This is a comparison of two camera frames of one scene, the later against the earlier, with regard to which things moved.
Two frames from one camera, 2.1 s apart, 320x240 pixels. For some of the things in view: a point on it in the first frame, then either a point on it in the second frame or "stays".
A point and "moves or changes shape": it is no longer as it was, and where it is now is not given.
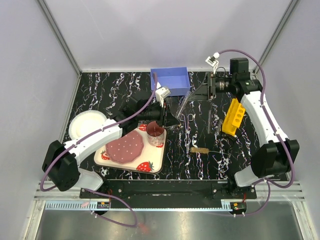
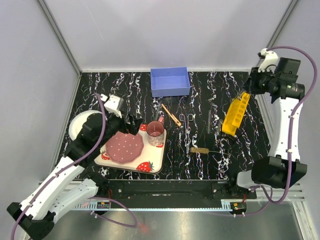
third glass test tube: [220, 123] stays
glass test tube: [209, 125] stays
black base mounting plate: [169, 189] stays
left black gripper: [172, 120] to [133, 127]
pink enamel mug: [155, 134] stays
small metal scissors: [187, 136] stays
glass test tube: [183, 104] moves or changes shape
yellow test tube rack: [234, 117] stays
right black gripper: [203, 88] to [251, 82]
